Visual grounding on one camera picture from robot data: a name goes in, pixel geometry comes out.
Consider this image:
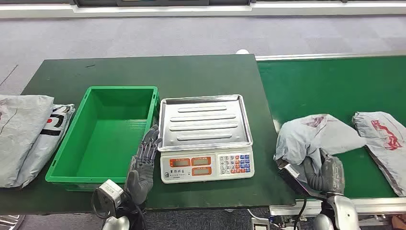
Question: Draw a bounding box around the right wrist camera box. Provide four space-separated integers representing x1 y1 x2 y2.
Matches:
278 163 321 199

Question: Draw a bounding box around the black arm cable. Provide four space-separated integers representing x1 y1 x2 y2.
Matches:
91 189 107 220
293 196 308 230

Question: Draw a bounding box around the orange brown floor object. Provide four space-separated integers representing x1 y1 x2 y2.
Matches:
392 214 406 230

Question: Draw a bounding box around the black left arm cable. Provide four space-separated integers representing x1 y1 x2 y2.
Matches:
91 189 107 220

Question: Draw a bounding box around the grey parcel with black print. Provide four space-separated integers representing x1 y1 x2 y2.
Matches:
14 104 76 188

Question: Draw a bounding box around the aluminium conveyor frame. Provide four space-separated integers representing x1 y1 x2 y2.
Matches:
255 50 406 220

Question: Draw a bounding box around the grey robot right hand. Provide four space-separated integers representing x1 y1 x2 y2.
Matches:
303 148 346 196

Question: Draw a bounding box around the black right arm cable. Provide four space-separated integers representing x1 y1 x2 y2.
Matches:
293 196 308 230

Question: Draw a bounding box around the green plastic crate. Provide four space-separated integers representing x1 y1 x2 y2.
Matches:
45 85 160 192

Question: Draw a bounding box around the white scale with steel tray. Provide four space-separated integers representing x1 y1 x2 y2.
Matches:
158 94 255 184

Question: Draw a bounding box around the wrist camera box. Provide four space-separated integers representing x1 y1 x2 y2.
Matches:
278 163 321 199
96 179 125 217

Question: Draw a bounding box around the white box under table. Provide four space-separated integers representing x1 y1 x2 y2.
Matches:
250 217 270 230

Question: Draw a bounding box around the large grey plastic parcel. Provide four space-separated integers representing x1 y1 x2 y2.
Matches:
0 94 55 188

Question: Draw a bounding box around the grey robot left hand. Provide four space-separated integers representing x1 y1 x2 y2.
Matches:
125 124 163 206

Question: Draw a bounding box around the white window sill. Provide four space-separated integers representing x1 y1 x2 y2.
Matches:
0 2 406 19

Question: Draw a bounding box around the dark window frame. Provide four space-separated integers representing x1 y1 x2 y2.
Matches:
0 0 406 8

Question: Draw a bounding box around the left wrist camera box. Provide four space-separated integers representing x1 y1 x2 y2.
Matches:
96 179 125 217

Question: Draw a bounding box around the grey red-print parcel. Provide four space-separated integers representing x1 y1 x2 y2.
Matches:
352 111 406 197
273 114 367 185

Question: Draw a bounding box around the shiny silver floor object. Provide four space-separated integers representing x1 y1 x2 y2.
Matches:
0 215 25 230

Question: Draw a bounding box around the flat grey red-print parcel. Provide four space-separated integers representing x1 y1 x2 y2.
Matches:
352 111 406 197

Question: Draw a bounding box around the green conveyor belt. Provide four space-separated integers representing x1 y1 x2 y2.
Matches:
256 55 406 200

